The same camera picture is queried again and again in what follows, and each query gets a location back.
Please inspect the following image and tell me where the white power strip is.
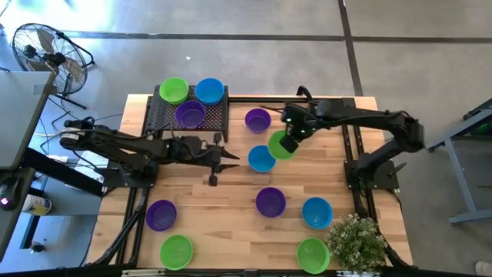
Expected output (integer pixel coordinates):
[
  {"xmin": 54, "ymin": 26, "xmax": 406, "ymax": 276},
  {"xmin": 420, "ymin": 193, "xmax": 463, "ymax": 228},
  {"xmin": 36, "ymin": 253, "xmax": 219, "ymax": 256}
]
[{"xmin": 45, "ymin": 153, "xmax": 70, "ymax": 165}]

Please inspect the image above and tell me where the black floor fan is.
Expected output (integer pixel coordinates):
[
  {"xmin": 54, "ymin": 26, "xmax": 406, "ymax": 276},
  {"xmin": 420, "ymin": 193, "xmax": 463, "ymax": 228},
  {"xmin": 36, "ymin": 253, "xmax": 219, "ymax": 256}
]
[{"xmin": 10, "ymin": 22, "xmax": 96, "ymax": 111}]

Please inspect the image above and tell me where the grey metal stand frame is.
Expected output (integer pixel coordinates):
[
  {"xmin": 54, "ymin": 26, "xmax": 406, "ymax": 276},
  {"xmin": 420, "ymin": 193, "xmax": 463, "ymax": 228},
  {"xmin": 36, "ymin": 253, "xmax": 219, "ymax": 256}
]
[{"xmin": 426, "ymin": 98, "xmax": 492, "ymax": 226}]

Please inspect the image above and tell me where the artificial potted plant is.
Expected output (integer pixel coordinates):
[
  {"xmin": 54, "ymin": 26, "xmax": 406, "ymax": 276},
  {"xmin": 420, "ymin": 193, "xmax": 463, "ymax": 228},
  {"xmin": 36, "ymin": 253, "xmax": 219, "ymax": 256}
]
[{"xmin": 325, "ymin": 213, "xmax": 388, "ymax": 275}]

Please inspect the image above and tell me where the blue plastic mini bowl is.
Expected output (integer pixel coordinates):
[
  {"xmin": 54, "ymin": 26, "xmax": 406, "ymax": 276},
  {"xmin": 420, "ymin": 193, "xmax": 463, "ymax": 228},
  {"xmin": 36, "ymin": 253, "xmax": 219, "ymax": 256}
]
[
  {"xmin": 301, "ymin": 196, "xmax": 334, "ymax": 230},
  {"xmin": 194, "ymin": 77, "xmax": 225, "ymax": 106},
  {"xmin": 247, "ymin": 144, "xmax": 278, "ymax": 173}
]

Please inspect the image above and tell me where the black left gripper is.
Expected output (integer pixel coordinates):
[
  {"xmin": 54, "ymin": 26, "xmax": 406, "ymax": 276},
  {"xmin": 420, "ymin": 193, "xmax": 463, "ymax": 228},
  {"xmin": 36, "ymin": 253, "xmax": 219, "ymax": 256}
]
[{"xmin": 168, "ymin": 132, "xmax": 241, "ymax": 188}]

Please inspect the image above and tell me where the white paper sheet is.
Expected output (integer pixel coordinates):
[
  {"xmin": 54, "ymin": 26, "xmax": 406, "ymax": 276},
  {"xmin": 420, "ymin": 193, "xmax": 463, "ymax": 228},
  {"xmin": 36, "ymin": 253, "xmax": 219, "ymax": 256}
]
[{"xmin": 75, "ymin": 150, "xmax": 112, "ymax": 182}]

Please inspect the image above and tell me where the black device with indicator light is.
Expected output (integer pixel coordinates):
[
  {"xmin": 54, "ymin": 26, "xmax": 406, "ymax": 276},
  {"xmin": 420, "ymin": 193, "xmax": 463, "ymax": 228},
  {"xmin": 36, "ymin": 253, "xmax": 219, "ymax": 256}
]
[{"xmin": 0, "ymin": 175, "xmax": 24, "ymax": 212}]

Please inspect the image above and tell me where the white yellow canister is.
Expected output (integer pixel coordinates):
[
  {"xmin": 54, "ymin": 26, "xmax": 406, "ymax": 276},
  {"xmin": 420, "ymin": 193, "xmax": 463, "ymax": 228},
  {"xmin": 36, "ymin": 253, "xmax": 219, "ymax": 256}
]
[{"xmin": 21, "ymin": 193, "xmax": 53, "ymax": 216}]

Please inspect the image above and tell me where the silver metal bracket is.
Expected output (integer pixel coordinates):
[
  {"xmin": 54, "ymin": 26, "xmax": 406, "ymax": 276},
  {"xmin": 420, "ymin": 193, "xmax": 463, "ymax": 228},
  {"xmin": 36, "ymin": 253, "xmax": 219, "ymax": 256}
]
[
  {"xmin": 121, "ymin": 269, "xmax": 167, "ymax": 277},
  {"xmin": 336, "ymin": 270, "xmax": 380, "ymax": 277}
]

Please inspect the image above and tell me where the black aluminium table frame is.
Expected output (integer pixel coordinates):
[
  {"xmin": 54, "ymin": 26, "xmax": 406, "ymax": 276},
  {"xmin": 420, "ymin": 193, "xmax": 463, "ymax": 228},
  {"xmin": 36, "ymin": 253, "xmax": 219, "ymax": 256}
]
[{"xmin": 90, "ymin": 95, "xmax": 414, "ymax": 270}]

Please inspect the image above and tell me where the black clamp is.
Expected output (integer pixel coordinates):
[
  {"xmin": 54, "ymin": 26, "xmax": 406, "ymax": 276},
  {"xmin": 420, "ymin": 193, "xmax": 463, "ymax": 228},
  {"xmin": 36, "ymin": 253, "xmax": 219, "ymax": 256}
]
[{"xmin": 295, "ymin": 85, "xmax": 314, "ymax": 102}]

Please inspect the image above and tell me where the black desk leg frame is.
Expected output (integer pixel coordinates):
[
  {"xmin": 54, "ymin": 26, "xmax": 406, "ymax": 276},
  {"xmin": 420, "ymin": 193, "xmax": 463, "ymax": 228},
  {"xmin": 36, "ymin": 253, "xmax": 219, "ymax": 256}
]
[{"xmin": 21, "ymin": 148, "xmax": 107, "ymax": 198}]

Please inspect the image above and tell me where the black perforated metal rack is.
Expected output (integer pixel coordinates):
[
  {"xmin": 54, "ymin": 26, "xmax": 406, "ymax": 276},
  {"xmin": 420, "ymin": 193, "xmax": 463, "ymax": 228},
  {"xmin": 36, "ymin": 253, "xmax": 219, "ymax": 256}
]
[{"xmin": 142, "ymin": 84, "xmax": 231, "ymax": 144}]

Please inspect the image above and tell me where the grey desk top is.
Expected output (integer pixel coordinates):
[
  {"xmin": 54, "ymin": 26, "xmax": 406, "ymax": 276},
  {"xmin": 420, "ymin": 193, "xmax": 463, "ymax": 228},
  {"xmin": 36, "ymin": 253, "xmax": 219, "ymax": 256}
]
[{"xmin": 0, "ymin": 70, "xmax": 56, "ymax": 171}]

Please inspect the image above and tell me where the purple plastic mini bowl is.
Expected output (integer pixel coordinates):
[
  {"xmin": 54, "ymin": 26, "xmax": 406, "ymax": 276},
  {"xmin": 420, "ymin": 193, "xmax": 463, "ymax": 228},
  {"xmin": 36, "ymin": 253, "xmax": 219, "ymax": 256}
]
[
  {"xmin": 255, "ymin": 186, "xmax": 288, "ymax": 219},
  {"xmin": 244, "ymin": 108, "xmax": 272, "ymax": 135},
  {"xmin": 145, "ymin": 199, "xmax": 178, "ymax": 232},
  {"xmin": 175, "ymin": 99, "xmax": 207, "ymax": 130}
]

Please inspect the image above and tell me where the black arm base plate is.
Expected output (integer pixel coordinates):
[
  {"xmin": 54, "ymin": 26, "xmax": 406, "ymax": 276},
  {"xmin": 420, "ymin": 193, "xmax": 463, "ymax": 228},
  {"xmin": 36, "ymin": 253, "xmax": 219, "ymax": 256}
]
[
  {"xmin": 344, "ymin": 159, "xmax": 407, "ymax": 190},
  {"xmin": 102, "ymin": 159, "xmax": 159, "ymax": 189}
]

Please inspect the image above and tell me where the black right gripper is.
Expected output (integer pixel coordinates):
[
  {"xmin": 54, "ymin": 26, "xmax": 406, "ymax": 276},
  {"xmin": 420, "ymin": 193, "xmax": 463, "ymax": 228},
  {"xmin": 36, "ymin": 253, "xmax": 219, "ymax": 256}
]
[{"xmin": 279, "ymin": 102, "xmax": 320, "ymax": 154}]

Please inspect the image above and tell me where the green plastic mini bowl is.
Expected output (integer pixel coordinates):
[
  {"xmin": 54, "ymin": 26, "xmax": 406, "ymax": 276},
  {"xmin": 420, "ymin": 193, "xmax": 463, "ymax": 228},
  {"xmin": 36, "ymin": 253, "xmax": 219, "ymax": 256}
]
[
  {"xmin": 267, "ymin": 129, "xmax": 298, "ymax": 162},
  {"xmin": 158, "ymin": 76, "xmax": 190, "ymax": 105},
  {"xmin": 296, "ymin": 237, "xmax": 331, "ymax": 275},
  {"xmin": 159, "ymin": 234, "xmax": 194, "ymax": 271}
]

